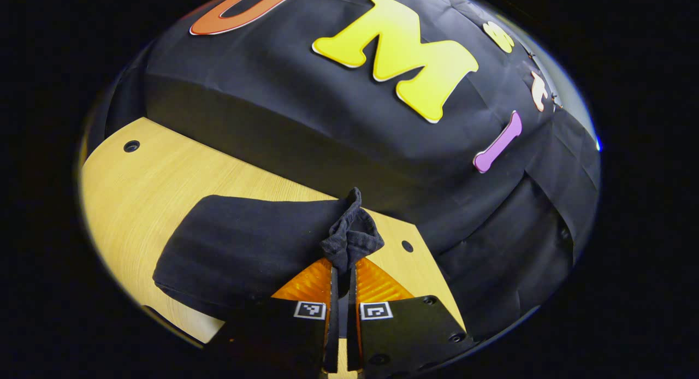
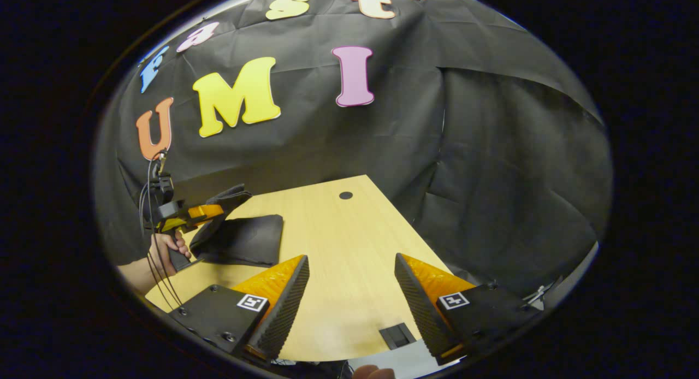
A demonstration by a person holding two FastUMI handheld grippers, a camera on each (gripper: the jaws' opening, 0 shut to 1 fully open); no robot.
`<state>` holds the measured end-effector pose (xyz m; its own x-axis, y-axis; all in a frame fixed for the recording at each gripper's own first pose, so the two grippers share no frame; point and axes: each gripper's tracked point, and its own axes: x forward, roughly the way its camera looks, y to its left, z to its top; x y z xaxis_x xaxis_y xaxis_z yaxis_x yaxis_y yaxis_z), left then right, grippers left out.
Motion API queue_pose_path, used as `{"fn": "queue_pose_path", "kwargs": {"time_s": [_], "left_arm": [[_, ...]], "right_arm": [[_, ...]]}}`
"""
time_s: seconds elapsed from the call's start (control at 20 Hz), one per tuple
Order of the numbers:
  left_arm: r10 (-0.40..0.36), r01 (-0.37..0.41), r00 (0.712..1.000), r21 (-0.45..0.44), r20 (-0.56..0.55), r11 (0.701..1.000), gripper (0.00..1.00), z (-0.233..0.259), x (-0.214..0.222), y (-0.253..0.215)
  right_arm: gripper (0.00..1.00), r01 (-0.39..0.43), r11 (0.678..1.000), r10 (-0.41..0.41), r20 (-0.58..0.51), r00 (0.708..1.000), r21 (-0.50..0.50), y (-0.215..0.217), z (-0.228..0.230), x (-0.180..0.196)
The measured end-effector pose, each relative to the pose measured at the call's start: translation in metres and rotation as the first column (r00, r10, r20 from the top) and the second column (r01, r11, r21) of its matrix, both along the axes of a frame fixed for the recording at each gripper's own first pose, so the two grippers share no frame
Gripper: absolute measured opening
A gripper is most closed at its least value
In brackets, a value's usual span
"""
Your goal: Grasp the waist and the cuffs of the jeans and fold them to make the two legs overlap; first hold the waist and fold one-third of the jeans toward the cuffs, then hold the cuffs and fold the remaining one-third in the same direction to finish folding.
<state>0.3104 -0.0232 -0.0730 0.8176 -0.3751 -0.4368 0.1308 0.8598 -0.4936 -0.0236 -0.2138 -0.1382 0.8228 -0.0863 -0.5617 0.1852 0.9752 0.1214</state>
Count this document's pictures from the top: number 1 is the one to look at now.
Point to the black backdrop cloth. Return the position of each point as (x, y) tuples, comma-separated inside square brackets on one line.
[(327, 111)]

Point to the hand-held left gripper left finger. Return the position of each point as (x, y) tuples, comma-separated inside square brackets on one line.
[(295, 341)]

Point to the round black table grommet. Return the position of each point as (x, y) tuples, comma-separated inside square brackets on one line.
[(407, 246), (131, 146)]

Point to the dark grey jeans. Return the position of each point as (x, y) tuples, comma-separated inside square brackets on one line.
[(246, 242)]

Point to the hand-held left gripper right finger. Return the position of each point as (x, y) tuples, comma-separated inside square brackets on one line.
[(404, 330)]

